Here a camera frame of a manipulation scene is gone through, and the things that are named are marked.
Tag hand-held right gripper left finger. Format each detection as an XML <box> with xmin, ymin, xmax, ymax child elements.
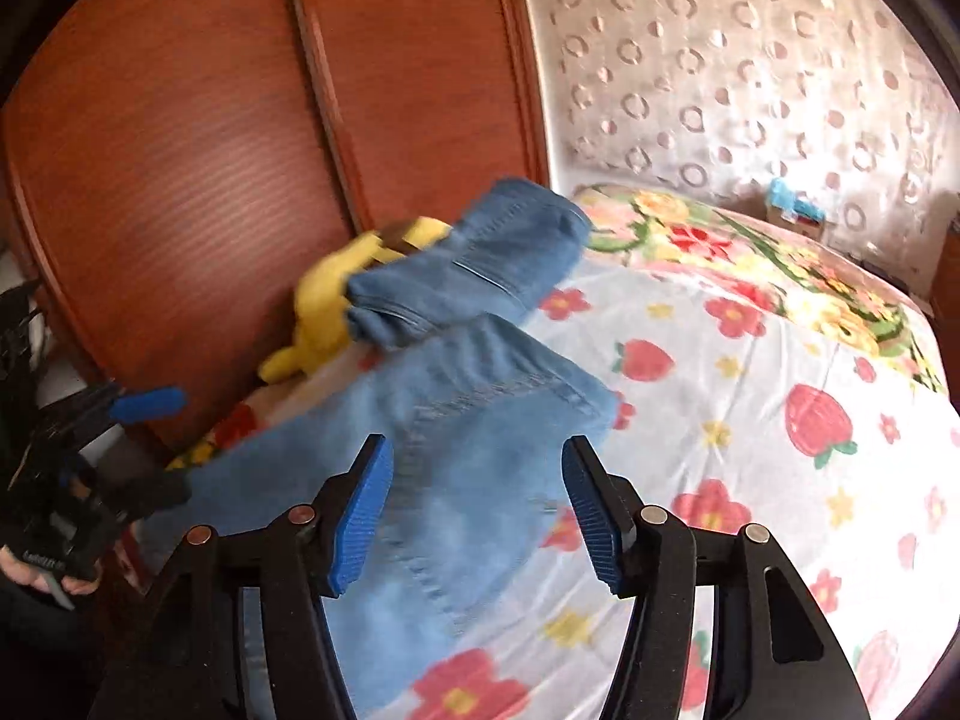
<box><xmin>90</xmin><ymin>433</ymin><xmax>395</xmax><ymax>720</ymax></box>

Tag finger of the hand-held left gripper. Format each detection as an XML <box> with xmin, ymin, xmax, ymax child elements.
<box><xmin>67</xmin><ymin>467</ymin><xmax>193</xmax><ymax>527</ymax></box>
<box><xmin>41</xmin><ymin>386</ymin><xmax>188</xmax><ymax>437</ymax></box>

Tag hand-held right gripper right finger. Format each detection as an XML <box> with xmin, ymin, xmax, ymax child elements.
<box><xmin>561</xmin><ymin>435</ymin><xmax>852</xmax><ymax>720</ymax></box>

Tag blue denim pants with patch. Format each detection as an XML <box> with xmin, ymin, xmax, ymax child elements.
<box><xmin>139</xmin><ymin>313</ymin><xmax>620</xmax><ymax>717</ymax></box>

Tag folded blue denim pants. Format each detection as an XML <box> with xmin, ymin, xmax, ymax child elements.
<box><xmin>345</xmin><ymin>178</ymin><xmax>593</xmax><ymax>352</ymax></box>

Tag person's left hand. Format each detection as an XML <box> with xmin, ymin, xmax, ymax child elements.
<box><xmin>0</xmin><ymin>546</ymin><xmax>102</xmax><ymax>605</ymax></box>

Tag strawberry print bed sheet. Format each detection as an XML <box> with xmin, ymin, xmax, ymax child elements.
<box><xmin>165</xmin><ymin>262</ymin><xmax>960</xmax><ymax>720</ymax></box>

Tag yellow plush toy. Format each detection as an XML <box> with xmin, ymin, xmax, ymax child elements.
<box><xmin>259</xmin><ymin>216</ymin><xmax>451</xmax><ymax>383</ymax></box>

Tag wooden headboard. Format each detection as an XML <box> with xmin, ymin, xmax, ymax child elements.
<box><xmin>0</xmin><ymin>0</ymin><xmax>552</xmax><ymax>451</ymax></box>

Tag floral blanket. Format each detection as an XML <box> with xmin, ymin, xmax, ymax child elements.
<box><xmin>570</xmin><ymin>184</ymin><xmax>946</xmax><ymax>395</ymax></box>

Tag blue plush toy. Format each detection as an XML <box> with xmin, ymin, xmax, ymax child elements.
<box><xmin>766</xmin><ymin>178</ymin><xmax>826</xmax><ymax>222</ymax></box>

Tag wooden cabinet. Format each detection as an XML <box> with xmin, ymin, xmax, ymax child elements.
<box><xmin>930</xmin><ymin>210</ymin><xmax>960</xmax><ymax>316</ymax></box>

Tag circle pattern curtain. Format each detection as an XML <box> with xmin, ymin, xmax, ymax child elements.
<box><xmin>517</xmin><ymin>0</ymin><xmax>960</xmax><ymax>271</ymax></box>

